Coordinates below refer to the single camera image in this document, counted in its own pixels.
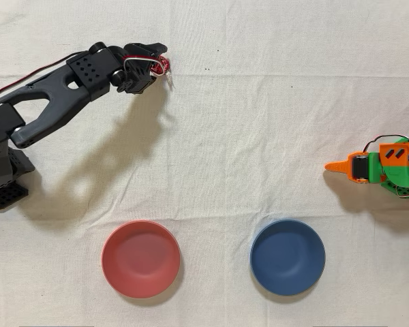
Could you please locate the orange arm servo cable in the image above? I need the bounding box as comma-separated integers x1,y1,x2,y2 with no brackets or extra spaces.
362,134,409,158

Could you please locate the blue bowl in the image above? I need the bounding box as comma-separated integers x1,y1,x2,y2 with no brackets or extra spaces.
249,218,327,296

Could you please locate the thin gripper servo cable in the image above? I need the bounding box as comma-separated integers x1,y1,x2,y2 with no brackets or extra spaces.
121,55,166,72

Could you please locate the red bowl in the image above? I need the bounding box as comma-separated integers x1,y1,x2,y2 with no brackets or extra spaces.
101,219,182,300

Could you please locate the white tablecloth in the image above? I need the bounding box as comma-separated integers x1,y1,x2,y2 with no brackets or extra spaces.
0,0,409,327

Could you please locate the striped arm servo cable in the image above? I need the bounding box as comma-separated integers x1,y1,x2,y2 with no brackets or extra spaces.
0,50,91,107

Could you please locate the red candy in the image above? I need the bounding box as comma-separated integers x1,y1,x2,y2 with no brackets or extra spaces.
149,57,176,91

